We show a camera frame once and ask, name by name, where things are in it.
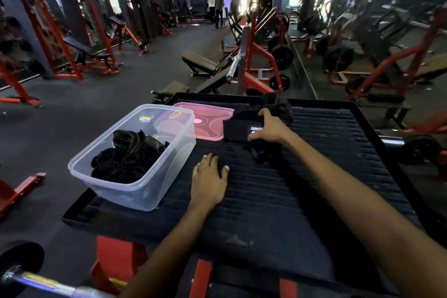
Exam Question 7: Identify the black ribbed platform tray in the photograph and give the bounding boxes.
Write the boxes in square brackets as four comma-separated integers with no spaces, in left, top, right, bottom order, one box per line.
[62,92,447,298]

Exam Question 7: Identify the red squat rack frame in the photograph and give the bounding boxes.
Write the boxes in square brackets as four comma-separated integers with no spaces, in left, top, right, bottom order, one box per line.
[0,53,44,108]

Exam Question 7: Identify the black weight plate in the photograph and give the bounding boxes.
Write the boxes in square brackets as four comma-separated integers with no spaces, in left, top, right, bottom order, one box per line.
[271,44,295,71]

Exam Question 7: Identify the person's left forearm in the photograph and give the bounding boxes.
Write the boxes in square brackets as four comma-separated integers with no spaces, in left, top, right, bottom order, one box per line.
[118,203,217,298]

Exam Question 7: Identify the chrome barbell sleeve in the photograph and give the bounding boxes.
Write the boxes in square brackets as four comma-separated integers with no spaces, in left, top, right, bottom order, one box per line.
[226,56,242,82]

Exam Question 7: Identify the chrome curl bar black plates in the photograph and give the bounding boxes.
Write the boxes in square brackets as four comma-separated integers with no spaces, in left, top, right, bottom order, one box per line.
[0,241,116,298]

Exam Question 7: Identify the person's right forearm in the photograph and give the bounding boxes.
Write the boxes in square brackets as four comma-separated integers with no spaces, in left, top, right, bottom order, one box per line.
[284,132,447,298]

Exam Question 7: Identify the large wall mirror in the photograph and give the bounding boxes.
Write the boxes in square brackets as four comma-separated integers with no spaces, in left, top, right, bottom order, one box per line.
[286,0,447,204]

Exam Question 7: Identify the person's left hand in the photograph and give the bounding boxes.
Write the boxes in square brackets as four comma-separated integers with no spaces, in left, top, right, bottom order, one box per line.
[190,153,230,213]

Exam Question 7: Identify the red plate-loaded machine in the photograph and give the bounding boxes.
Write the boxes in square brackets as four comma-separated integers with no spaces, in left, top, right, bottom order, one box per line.
[237,7,295,96]

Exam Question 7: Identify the black wrist wrap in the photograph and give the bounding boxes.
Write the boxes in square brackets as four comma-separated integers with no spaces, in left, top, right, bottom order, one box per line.
[260,93,294,126]
[223,118,284,164]

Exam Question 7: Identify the red incline bench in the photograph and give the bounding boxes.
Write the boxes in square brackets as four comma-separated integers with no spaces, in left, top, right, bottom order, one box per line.
[108,16,149,56]

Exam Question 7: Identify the black weight stack machine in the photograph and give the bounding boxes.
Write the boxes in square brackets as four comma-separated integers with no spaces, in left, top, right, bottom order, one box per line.
[129,0,154,40]

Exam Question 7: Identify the red floor bench frame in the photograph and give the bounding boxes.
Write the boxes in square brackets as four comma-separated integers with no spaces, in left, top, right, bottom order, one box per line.
[0,172,47,218]

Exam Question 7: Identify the clear plastic container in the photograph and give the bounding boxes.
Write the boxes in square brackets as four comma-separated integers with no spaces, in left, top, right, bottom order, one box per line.
[68,104,196,212]

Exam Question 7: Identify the black low bench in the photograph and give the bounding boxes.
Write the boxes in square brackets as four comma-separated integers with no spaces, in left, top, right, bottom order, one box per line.
[181,50,219,77]

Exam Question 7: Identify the person's right hand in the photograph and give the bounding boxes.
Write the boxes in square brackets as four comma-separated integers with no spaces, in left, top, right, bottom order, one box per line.
[248,108,298,147]

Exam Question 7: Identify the pink plastic lid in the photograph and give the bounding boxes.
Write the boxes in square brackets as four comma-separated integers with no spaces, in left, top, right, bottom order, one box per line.
[155,102,235,142]

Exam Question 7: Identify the red power rack with bench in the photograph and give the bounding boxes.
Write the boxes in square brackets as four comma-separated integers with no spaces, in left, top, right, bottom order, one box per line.
[7,0,121,82]

